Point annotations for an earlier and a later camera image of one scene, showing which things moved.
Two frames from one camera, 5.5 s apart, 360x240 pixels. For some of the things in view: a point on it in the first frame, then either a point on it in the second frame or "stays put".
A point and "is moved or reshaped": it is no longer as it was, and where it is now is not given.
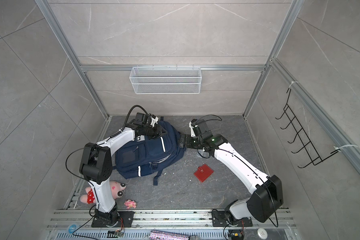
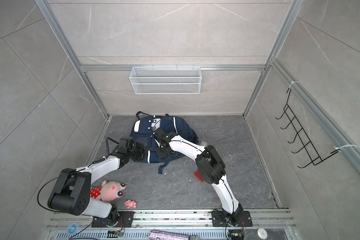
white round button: [262, 233] stays put
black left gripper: [158, 131] to [142, 147]
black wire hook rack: [309, 148] stays put
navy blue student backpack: [144, 155] is moved or reshaped
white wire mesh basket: [162, 80] stays put
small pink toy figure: [130, 203] stays put
